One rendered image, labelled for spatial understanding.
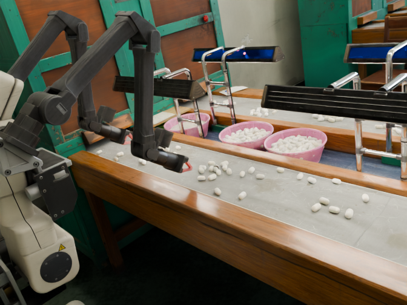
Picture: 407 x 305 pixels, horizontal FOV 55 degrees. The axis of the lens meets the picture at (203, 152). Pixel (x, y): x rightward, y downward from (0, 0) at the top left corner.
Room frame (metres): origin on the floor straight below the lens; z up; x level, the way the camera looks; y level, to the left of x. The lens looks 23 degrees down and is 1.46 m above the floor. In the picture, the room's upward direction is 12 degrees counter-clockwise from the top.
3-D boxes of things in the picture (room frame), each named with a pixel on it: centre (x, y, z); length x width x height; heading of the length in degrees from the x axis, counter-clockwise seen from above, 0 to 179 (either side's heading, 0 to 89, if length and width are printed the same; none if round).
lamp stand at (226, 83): (2.08, -0.21, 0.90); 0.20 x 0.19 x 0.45; 39
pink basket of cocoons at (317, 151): (1.53, -0.40, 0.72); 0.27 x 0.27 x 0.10
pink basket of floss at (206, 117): (2.09, 0.06, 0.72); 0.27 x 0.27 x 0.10
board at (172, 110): (2.26, 0.19, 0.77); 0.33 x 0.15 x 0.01; 129
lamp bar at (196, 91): (1.78, 0.17, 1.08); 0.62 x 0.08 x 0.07; 39
